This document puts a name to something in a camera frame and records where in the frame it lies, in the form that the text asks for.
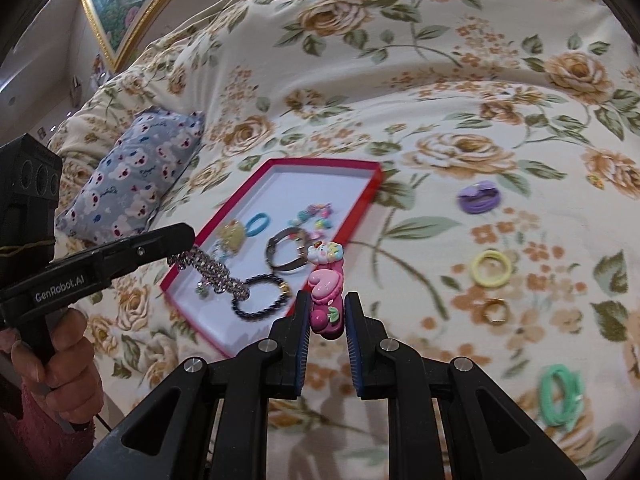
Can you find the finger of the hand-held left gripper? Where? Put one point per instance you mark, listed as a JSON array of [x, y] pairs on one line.
[[150, 246]]

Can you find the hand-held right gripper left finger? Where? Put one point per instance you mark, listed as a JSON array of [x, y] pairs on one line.
[[302, 330]]

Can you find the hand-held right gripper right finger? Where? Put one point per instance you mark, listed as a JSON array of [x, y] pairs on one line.
[[353, 340]]

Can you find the pink hair clip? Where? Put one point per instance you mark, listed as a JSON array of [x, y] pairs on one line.
[[325, 285]]

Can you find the silver metal bangle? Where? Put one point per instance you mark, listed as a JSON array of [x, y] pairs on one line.
[[274, 255]]

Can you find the yellow hair claw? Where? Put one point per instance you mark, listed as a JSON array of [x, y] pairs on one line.
[[231, 235]]

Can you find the red cardboard box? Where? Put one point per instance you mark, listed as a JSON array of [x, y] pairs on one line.
[[325, 180]]

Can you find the person's left forearm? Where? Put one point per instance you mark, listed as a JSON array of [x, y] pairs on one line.
[[35, 440]]

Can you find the person's left hand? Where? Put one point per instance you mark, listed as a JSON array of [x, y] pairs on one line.
[[70, 375]]

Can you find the grey bear-print pillow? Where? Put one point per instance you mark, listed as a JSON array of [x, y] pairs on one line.
[[135, 170]]

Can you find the gold-framed painting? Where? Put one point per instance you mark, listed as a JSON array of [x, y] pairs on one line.
[[125, 5]]

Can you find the floral blanket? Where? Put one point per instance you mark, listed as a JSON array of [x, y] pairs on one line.
[[400, 85]]

